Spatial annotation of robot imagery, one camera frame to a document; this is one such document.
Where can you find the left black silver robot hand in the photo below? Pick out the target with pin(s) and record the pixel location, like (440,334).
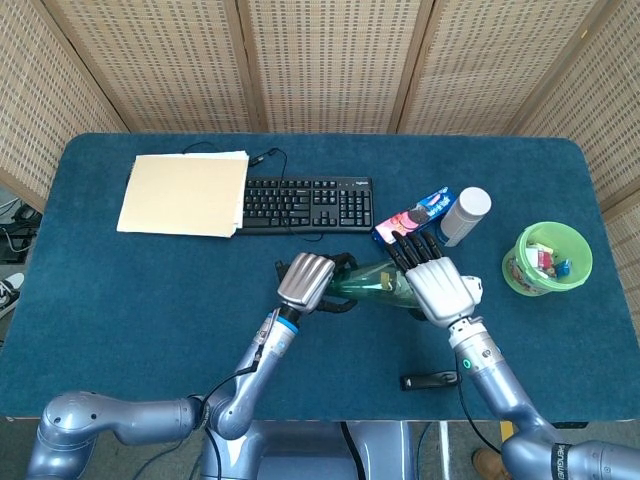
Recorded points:
(305,280)

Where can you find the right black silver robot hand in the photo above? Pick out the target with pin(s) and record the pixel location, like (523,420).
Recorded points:
(435,290)

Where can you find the green transparent spray bottle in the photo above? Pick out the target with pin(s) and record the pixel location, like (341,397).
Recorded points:
(370,285)

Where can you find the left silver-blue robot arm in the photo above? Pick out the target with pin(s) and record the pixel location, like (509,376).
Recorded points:
(250,380)

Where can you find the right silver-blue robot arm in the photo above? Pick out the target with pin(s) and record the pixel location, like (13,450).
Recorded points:
(495,380)

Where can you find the black computer keyboard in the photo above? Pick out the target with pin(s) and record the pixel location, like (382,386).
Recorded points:
(310,205)

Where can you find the blue pink cookie box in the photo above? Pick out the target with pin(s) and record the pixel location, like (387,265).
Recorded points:
(415,212)

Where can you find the white cylindrical container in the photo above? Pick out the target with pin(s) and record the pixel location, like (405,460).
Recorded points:
(465,215)

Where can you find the green plastic bucket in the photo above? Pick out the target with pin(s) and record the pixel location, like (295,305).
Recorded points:
(525,277)

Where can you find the red white small packet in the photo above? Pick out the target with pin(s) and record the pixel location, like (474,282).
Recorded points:
(544,260)

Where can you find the small blue toy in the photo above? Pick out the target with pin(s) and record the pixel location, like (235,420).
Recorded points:
(564,269)

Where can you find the manila paper folder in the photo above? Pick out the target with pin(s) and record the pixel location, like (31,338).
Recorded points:
(185,195)

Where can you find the yellow floor tape strip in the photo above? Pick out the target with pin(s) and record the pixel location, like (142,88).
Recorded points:
(507,430)

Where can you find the blue carpet table mat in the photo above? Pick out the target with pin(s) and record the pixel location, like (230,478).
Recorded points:
(150,310)

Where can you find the white table leg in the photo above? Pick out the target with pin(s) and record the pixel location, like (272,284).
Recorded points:
(444,450)

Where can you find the silver-blue robot torso base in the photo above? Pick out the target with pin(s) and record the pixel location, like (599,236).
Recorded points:
(310,457)

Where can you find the brown shoe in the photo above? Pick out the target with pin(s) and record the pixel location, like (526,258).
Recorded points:
(489,462)

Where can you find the black table control panel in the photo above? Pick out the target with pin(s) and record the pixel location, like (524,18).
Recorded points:
(572,425)

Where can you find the woven bamboo screen panel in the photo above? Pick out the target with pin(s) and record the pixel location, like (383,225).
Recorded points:
(160,60)
(40,100)
(490,60)
(330,60)
(610,110)

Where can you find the white black sneaker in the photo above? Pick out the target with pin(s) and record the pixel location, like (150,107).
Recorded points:
(10,292)

